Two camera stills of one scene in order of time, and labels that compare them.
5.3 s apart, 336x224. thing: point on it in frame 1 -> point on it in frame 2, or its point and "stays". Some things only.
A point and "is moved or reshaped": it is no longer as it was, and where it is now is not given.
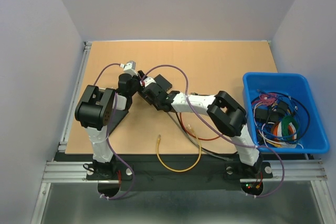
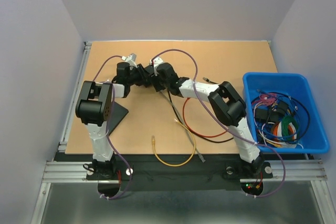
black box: [116, 116] stays
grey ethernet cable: [194, 140] is moved or reshaped
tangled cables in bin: [281, 119] stays
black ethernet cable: [198, 142] -> [185, 127]
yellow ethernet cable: [181, 171] -> [153, 141]
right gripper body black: [157, 104] -> [158, 84]
